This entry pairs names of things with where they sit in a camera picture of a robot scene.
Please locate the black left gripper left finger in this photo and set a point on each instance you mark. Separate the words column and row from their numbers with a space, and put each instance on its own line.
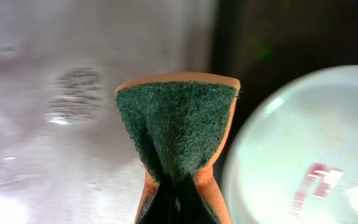
column 162, row 209

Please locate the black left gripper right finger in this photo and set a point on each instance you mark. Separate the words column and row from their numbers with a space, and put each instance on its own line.
column 193, row 209

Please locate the large brown serving tray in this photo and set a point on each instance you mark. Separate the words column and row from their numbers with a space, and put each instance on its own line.
column 268, row 43

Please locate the white plate with red stain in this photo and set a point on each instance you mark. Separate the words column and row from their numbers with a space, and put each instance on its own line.
column 295, row 160

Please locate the orange green scrub sponge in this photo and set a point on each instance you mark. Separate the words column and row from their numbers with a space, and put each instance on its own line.
column 179, row 124

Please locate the small black metal tray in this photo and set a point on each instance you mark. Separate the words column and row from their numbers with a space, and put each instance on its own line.
column 65, row 156

